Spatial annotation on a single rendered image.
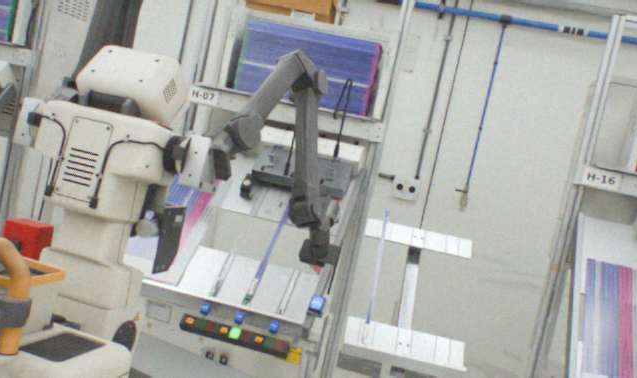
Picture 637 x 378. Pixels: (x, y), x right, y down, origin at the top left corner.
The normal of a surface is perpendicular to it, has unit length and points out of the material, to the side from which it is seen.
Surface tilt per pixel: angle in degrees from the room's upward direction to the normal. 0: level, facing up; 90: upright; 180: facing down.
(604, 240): 44
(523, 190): 90
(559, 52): 90
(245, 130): 66
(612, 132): 90
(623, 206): 90
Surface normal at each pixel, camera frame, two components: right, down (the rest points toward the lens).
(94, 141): -0.26, -0.13
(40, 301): 0.92, 0.26
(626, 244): 0.01, -0.68
